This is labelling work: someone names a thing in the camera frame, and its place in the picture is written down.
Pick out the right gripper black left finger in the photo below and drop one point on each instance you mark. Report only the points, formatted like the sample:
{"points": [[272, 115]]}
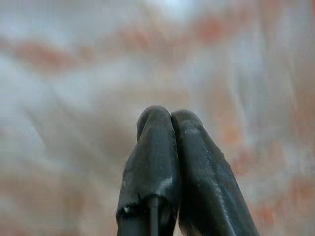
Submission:
{"points": [[152, 159]]}

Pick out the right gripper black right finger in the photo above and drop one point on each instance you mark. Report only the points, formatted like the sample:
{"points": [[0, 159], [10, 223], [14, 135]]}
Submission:
{"points": [[204, 177]]}

